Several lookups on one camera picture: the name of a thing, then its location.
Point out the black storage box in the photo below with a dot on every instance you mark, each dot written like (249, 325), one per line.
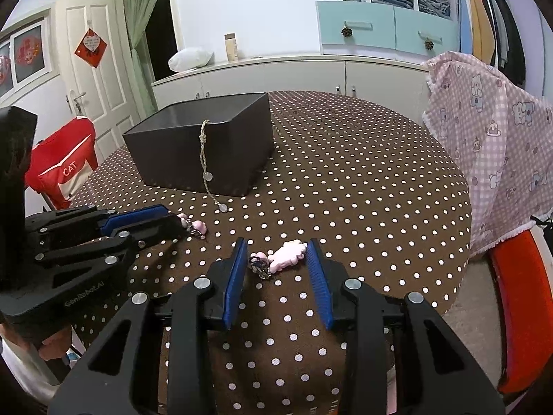
(181, 164)

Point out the teal drawer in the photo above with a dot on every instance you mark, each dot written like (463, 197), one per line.
(356, 17)
(425, 26)

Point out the white low cabinet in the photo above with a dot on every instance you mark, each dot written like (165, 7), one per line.
(302, 73)

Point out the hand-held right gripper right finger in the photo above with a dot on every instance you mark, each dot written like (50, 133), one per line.
(319, 281)

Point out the row of hanging clothes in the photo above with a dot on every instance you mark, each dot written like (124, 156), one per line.
(488, 21)

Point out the window with red paper cutting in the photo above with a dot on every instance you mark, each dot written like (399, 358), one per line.
(28, 56)

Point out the silver metal clip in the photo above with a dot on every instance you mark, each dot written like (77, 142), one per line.
(260, 267)

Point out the red chair cover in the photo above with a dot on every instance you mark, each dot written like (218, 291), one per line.
(65, 160)

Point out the person's left hand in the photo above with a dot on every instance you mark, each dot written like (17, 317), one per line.
(56, 346)

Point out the person's left forearm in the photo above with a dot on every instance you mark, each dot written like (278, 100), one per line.
(21, 371)

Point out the pink printed cloth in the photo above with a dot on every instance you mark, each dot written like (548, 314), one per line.
(488, 138)

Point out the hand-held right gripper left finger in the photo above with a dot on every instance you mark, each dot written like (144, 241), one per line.
(235, 281)

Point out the white panel door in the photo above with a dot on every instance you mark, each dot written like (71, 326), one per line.
(108, 95)

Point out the red diamond door decoration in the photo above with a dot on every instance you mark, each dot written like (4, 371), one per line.
(90, 47)

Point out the orange red chair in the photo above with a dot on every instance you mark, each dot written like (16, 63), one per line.
(525, 307)

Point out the white pillow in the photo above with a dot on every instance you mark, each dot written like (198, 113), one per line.
(190, 60)

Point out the small pink hair clip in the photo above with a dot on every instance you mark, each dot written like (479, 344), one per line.
(198, 227)

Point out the beige bottle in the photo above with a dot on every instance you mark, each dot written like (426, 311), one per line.
(231, 47)

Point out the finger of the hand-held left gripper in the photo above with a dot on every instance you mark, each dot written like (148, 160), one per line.
(134, 218)
(160, 231)

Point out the brown polka dot tablecloth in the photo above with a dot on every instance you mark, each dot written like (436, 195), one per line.
(345, 181)

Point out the stack of folded grey clothes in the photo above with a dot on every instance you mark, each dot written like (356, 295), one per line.
(433, 4)

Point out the pinecone drawer knob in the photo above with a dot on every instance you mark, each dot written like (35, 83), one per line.
(429, 45)
(346, 32)

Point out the green curtain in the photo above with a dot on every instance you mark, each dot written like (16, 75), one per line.
(138, 26)

